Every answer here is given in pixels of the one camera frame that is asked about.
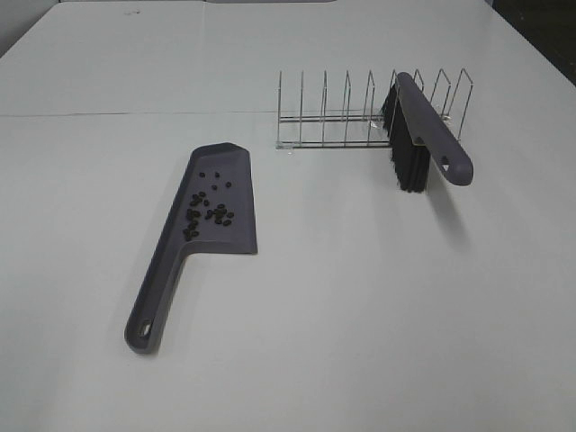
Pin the pile of coffee beans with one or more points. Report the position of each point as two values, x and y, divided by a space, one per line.
205 206

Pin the grey hand brush black bristles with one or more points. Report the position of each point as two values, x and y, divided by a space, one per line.
418 136

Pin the metal wire rack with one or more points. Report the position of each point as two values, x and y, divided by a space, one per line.
351 118

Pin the grey plastic dustpan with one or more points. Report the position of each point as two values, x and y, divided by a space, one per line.
145 325

